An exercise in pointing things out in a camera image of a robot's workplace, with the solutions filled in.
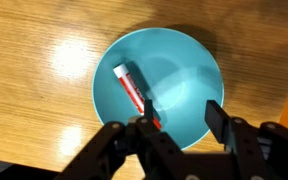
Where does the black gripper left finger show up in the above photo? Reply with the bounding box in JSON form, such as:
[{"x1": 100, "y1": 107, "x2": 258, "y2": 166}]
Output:
[{"x1": 144, "y1": 99, "x2": 154, "y2": 120}]

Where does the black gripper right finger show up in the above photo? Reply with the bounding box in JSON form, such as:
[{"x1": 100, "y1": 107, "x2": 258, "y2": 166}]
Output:
[{"x1": 205, "y1": 100, "x2": 230, "y2": 144}]

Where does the red and white marker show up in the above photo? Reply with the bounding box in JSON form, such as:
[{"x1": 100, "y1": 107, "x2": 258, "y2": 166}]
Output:
[{"x1": 112, "y1": 63, "x2": 163, "y2": 130}]

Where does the teal bowl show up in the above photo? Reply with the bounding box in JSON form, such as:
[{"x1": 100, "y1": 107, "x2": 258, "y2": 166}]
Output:
[{"x1": 92, "y1": 28, "x2": 224, "y2": 149}]

